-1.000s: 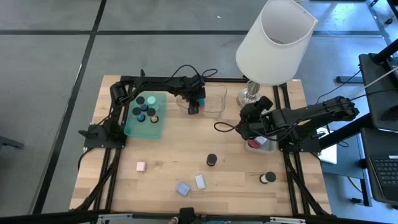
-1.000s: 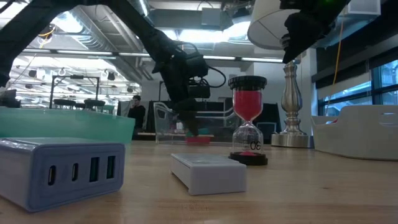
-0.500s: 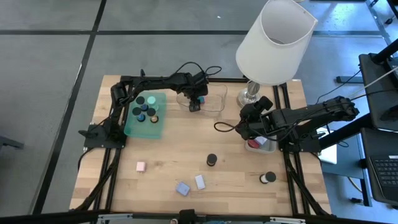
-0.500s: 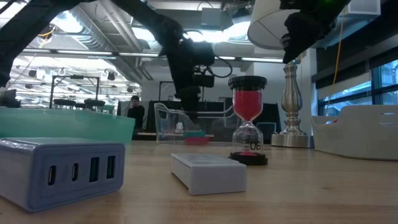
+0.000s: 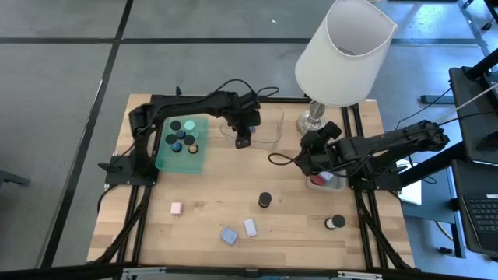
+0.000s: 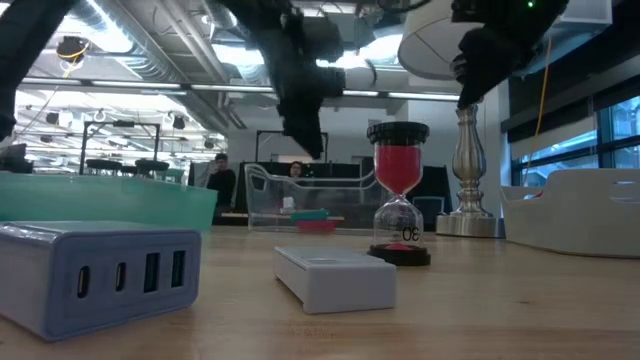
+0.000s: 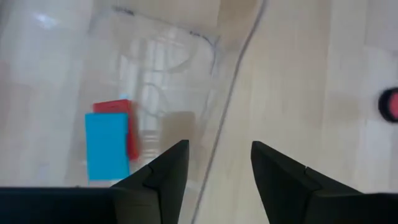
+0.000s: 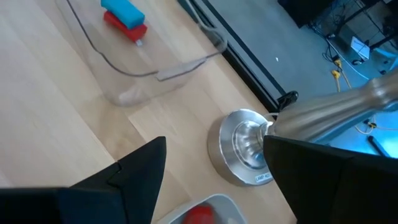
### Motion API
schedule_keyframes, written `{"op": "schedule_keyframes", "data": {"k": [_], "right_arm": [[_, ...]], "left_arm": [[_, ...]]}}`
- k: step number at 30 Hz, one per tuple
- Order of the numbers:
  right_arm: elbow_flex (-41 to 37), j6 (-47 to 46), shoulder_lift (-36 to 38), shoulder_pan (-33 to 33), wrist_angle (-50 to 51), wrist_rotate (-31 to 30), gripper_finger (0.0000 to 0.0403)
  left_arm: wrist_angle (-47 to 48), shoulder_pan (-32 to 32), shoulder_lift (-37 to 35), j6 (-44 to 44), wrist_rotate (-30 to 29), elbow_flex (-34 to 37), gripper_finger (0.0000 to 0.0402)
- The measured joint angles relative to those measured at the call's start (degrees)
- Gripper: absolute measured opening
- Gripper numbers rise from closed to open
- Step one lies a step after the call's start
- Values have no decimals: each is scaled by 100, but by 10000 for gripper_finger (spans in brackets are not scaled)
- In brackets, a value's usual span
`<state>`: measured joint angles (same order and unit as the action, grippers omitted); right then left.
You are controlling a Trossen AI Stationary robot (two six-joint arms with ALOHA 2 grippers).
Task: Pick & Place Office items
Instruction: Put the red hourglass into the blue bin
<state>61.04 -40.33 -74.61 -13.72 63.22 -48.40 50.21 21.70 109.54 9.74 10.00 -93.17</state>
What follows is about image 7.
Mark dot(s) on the teal digital clock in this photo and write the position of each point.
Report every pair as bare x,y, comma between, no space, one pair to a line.
107,146

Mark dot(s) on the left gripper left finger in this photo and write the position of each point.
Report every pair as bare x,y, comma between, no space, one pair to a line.
140,202

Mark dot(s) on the red sand hourglass black caps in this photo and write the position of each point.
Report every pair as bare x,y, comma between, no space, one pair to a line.
391,105

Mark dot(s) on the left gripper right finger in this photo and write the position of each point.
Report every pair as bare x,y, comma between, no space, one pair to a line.
311,202

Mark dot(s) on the clear plastic tray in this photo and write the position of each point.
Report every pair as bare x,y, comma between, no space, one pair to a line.
62,62

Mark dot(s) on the red wall charger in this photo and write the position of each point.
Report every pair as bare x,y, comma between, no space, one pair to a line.
115,105

